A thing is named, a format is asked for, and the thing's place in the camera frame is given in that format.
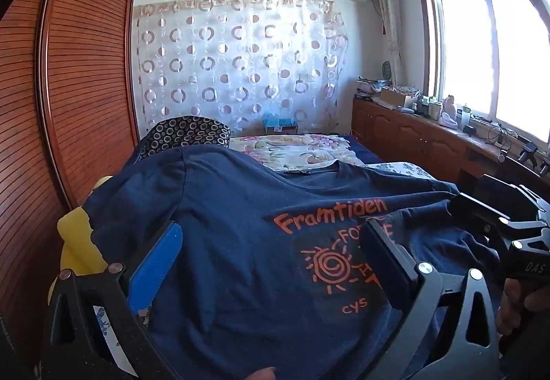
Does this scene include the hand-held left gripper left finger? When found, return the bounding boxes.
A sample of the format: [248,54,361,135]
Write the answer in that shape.
[41,220,185,380]

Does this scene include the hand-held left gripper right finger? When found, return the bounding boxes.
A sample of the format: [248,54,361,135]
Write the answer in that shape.
[361,219,502,380]

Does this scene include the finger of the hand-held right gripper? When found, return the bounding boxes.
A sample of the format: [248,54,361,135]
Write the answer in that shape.
[478,174,550,215]
[448,192,523,237]

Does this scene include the navy printed sweatshirt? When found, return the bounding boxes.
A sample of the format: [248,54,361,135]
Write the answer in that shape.
[84,144,503,380]

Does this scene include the person's right hand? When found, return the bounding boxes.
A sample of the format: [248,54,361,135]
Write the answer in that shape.
[494,277,550,347]

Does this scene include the yellow plush toy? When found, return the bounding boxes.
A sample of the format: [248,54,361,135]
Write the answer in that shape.
[57,176,113,278]

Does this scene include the white blue floral sheet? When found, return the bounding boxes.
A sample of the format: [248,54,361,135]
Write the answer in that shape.
[365,162,437,181]

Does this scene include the wooden cabinet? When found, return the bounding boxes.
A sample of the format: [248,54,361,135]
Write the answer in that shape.
[351,98,523,187]

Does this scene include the blue bed sheet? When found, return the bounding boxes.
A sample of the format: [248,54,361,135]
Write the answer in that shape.
[344,134,385,166]

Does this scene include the dark circle-patterned pillow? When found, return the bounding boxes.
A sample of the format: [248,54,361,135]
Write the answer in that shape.
[138,115,232,158]

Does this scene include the cardboard box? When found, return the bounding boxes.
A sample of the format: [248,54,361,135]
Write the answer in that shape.
[379,88,418,111]

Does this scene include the window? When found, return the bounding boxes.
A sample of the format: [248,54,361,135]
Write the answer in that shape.
[415,0,550,146]

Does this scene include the floral quilt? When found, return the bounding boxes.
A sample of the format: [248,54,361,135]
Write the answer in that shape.
[230,133,358,172]

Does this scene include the blue item on bedside stand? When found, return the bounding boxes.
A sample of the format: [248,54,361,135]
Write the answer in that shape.
[262,112,299,135]

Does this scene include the pale window curtain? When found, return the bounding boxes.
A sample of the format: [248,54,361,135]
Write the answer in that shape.
[373,0,407,86]

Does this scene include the wooden slatted wardrobe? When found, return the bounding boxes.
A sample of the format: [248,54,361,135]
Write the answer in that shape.
[0,0,142,363]

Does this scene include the sheer circle-patterned curtain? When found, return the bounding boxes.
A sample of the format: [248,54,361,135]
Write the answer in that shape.
[135,0,350,135]

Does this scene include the tangle of cables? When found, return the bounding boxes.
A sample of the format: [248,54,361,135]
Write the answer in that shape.
[470,116,518,151]

